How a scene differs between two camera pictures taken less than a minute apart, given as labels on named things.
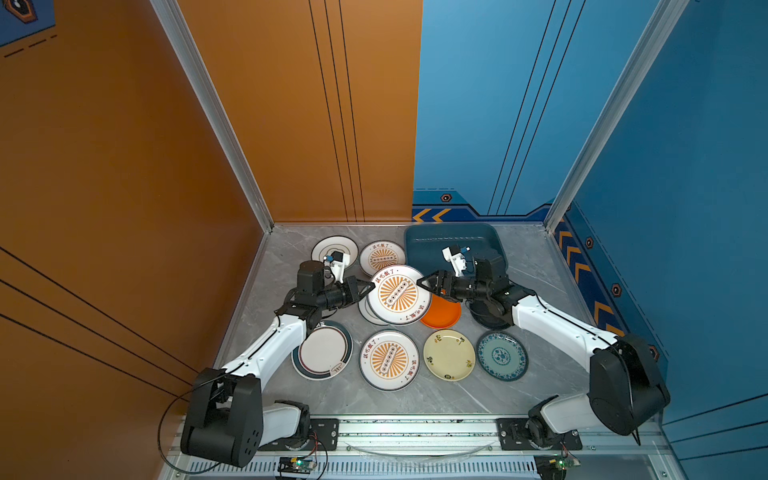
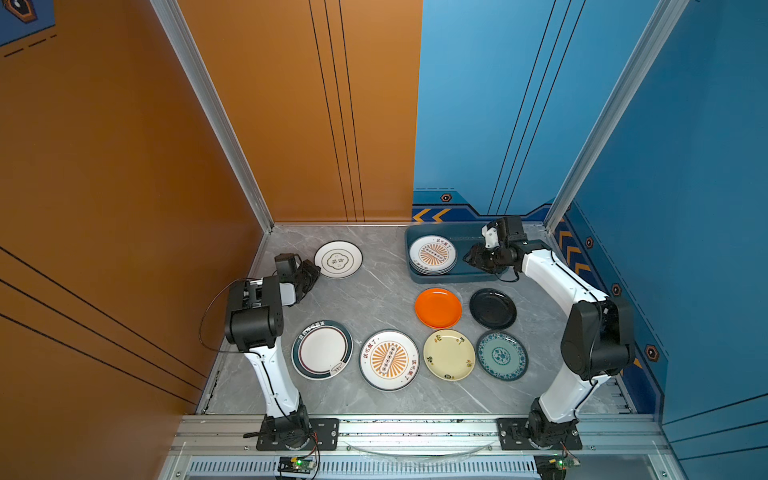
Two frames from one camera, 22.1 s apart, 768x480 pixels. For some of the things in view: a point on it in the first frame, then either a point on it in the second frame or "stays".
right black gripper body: [464, 288] to [487, 259]
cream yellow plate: [449, 355] stays
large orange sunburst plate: [389, 360] stays
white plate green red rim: [325, 353] stays
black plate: [483, 317] stays
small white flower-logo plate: [330, 244] stays
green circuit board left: [300, 465] stays
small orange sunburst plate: [378, 255] to [433, 255]
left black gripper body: [339, 297] to [305, 276]
